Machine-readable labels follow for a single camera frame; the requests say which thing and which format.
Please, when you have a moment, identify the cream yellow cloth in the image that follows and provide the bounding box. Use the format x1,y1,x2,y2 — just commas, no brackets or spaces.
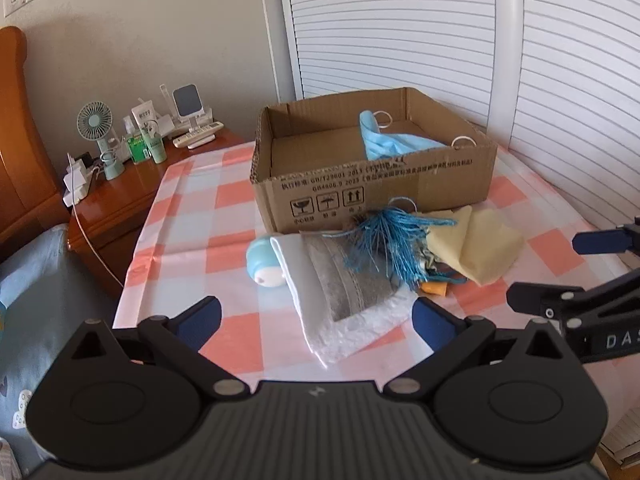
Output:
419,206,525,286

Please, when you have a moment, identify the grey small fabric pouch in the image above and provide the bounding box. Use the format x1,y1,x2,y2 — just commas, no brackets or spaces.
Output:
303,234,399,322

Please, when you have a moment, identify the blue tassel sachet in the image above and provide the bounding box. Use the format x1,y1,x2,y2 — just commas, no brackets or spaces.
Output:
322,197,466,290

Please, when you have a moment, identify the white lace-edged cloth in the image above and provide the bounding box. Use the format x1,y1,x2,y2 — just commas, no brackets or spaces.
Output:
271,233,418,366

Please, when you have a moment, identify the blue surgical face mask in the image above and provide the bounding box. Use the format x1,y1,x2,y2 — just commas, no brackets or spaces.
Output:
359,110,446,162

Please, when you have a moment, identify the light blue round toy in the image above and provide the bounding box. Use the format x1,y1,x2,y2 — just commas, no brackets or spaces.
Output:
245,235,285,288

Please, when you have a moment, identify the pink white checkered tablecloth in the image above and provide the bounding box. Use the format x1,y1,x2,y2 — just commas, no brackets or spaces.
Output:
115,143,626,385

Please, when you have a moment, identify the wooden nightstand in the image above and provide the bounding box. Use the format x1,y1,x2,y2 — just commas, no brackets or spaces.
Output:
67,128,244,299

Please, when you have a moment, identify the grey cloud-print bedding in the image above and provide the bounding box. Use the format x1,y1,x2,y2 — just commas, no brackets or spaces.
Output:
1,224,117,474

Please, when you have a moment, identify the white power strip charger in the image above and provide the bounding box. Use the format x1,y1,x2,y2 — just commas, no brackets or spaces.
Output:
63,155,99,208

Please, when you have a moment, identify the green tube bottle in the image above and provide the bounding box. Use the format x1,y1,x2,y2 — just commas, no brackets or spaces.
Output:
141,120,167,165

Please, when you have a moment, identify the green small box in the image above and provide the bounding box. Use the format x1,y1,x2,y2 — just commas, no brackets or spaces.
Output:
126,134,150,165

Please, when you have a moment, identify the white louvered closet door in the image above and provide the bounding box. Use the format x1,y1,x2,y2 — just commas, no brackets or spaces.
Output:
257,0,640,466

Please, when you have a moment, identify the wooden bed headboard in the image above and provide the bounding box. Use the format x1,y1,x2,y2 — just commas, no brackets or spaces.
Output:
0,26,70,260

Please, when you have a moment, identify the white remote control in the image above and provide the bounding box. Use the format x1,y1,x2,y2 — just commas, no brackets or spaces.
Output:
172,122,224,150

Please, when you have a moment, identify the brown cardboard box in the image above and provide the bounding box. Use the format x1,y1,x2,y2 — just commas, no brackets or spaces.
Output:
250,87,498,234

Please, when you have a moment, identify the white card box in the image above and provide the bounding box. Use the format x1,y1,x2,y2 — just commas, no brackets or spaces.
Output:
131,100,158,136

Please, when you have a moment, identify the white stand with screen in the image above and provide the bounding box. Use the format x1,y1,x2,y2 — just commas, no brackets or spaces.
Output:
160,84,214,130

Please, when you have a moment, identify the green desk fan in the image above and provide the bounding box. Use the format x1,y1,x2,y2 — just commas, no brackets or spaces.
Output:
76,101,124,181

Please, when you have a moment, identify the white charging cable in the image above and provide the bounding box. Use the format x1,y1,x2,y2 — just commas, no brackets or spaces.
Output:
70,202,125,291

